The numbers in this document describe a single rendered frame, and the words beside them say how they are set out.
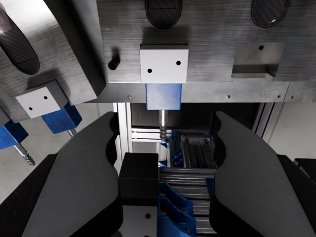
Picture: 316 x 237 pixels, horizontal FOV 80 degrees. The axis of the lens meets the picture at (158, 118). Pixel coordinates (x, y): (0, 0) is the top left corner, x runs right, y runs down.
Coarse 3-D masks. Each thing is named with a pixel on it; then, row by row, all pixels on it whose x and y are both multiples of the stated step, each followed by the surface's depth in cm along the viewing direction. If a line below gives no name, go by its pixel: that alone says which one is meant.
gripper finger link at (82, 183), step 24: (96, 120) 11; (72, 144) 9; (96, 144) 9; (72, 168) 7; (96, 168) 7; (48, 192) 6; (72, 192) 6; (96, 192) 6; (120, 192) 7; (48, 216) 6; (72, 216) 6; (96, 216) 6; (120, 216) 7
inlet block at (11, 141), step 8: (0, 112) 29; (0, 120) 29; (8, 120) 30; (0, 128) 30; (8, 128) 30; (16, 128) 32; (0, 136) 31; (8, 136) 31; (16, 136) 31; (24, 136) 33; (0, 144) 32; (8, 144) 32; (16, 144) 32; (24, 152) 34; (32, 160) 35
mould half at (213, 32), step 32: (96, 0) 19; (128, 0) 19; (192, 0) 19; (224, 0) 19; (128, 32) 21; (160, 32) 21; (192, 32) 21; (224, 32) 21; (256, 32) 20; (288, 32) 20; (128, 64) 22; (192, 64) 22; (224, 64) 22; (288, 64) 22
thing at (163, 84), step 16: (144, 48) 19; (160, 48) 19; (176, 48) 19; (144, 64) 20; (160, 64) 20; (176, 64) 20; (144, 80) 21; (160, 80) 21; (176, 80) 21; (160, 96) 23; (176, 96) 23; (160, 112) 25; (160, 128) 27
